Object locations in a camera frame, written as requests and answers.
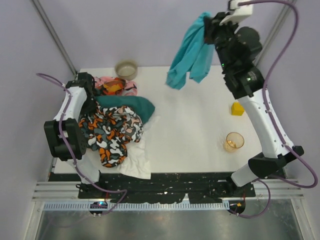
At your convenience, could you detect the light blue cloth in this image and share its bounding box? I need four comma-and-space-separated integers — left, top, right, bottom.
165, 12, 214, 90

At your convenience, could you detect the black orange grey camouflage cloth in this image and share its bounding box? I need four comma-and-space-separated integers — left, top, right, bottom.
78, 105, 143, 168

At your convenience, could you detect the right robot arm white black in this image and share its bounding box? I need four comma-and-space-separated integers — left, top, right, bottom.
203, 12, 305, 187

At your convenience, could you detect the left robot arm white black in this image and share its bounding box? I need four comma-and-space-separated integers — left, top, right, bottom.
39, 72, 100, 185

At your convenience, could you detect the red orange camouflage cloth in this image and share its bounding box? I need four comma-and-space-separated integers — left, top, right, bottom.
101, 77, 126, 96

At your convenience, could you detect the pink patterned cloth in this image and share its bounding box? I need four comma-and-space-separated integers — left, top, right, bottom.
94, 76, 138, 96

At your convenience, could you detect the dark teal cloth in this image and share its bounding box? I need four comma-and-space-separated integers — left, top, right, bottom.
95, 95, 156, 124

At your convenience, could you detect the white cloth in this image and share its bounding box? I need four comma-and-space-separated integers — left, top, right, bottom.
116, 113, 160, 180

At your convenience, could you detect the beige ceramic bowl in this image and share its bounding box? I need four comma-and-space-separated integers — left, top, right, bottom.
114, 59, 138, 81

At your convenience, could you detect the yellow cube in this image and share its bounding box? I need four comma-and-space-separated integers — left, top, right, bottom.
231, 102, 245, 116

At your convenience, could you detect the orange transparent plastic cup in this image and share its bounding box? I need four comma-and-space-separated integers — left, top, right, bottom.
224, 132, 245, 153

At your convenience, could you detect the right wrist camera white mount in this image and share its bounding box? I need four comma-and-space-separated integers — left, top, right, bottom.
219, 0, 253, 26

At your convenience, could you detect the right aluminium frame post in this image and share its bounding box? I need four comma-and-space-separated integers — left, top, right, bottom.
254, 4, 291, 67

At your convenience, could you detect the aluminium frame post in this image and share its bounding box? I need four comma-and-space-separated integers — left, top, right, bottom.
254, 4, 291, 67
30, 0, 78, 77

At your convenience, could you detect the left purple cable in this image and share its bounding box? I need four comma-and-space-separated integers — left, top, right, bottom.
36, 72, 128, 217

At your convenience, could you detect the purple cable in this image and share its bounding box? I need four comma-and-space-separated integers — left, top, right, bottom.
228, 0, 319, 218
36, 72, 128, 217

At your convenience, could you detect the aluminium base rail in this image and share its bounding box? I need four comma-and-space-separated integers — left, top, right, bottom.
31, 179, 304, 201

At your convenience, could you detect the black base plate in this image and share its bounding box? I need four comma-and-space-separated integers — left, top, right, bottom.
48, 171, 286, 205

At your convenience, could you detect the left aluminium frame post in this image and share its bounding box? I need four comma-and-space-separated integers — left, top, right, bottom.
30, 0, 78, 77

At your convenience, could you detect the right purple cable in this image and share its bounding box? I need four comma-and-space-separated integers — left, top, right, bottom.
228, 0, 319, 218

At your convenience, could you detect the white slotted cable duct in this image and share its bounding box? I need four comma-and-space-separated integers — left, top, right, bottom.
43, 200, 230, 211

